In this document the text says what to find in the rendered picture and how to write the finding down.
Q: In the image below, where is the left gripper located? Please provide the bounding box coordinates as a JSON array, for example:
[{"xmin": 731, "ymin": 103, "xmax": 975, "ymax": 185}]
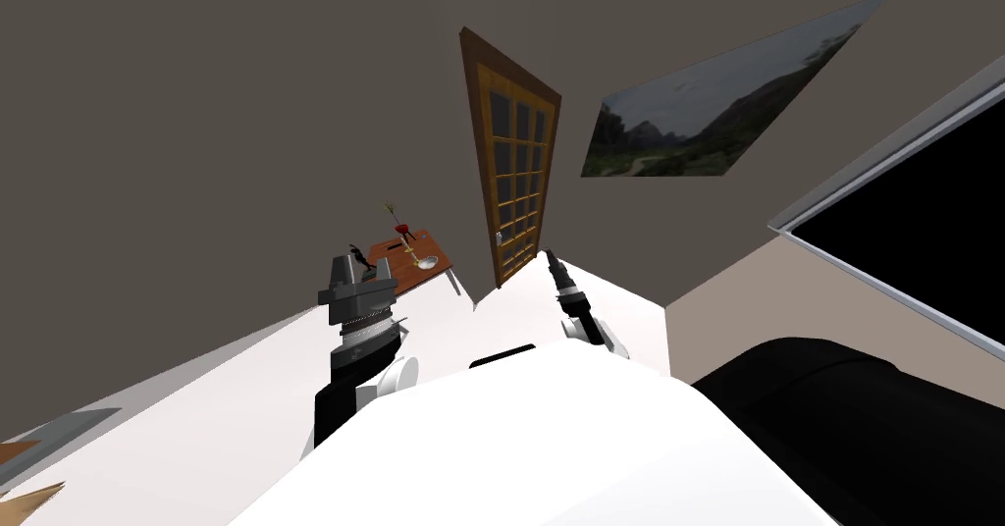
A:
[{"xmin": 317, "ymin": 254, "xmax": 398, "ymax": 327}]

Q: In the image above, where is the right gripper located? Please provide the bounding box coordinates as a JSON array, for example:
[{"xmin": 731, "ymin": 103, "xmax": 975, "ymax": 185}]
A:
[{"xmin": 543, "ymin": 248, "xmax": 593, "ymax": 320}]

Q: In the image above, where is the brown wooden table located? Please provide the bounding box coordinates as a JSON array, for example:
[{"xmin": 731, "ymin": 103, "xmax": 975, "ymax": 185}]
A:
[{"xmin": 348, "ymin": 199, "xmax": 464, "ymax": 300}]

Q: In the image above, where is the brown wooden glazed door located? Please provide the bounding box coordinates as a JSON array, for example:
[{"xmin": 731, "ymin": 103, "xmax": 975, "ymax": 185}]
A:
[{"xmin": 458, "ymin": 26, "xmax": 563, "ymax": 290}]

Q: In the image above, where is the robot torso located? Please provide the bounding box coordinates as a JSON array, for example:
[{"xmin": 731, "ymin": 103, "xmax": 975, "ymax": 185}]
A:
[{"xmin": 226, "ymin": 341, "xmax": 841, "ymax": 526}]

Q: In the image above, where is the landscape picture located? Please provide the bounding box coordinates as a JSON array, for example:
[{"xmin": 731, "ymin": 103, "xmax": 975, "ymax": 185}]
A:
[{"xmin": 580, "ymin": 0, "xmax": 894, "ymax": 179}]

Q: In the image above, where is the dark window with grey frame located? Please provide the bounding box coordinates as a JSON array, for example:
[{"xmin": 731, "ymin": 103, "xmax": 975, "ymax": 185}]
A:
[{"xmin": 767, "ymin": 56, "xmax": 1005, "ymax": 364}]

